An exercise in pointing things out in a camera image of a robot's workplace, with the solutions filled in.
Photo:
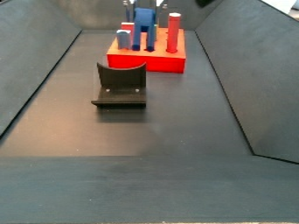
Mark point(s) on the green cylinder peg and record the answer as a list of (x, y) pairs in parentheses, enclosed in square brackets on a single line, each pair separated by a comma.
[(156, 32)]

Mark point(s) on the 2 silver gripper finger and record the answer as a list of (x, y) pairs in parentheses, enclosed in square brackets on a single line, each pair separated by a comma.
[(129, 4), (160, 11)]

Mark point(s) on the black curved holder stand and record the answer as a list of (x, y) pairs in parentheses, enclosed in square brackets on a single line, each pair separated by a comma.
[(122, 86)]

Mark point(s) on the blue square-circle two-prong object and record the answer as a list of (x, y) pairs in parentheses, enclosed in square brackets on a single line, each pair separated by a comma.
[(145, 24)]

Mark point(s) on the grey-blue notched peg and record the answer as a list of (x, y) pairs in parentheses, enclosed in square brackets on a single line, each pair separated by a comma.
[(124, 39)]

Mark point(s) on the short red square peg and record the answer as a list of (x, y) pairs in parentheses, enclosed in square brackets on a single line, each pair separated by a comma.
[(129, 26)]

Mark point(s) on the red peg board fixture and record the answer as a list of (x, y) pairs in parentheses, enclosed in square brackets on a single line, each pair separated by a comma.
[(160, 61)]

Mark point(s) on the tall red hexagonal peg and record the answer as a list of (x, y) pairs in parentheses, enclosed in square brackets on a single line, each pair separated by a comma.
[(174, 26)]

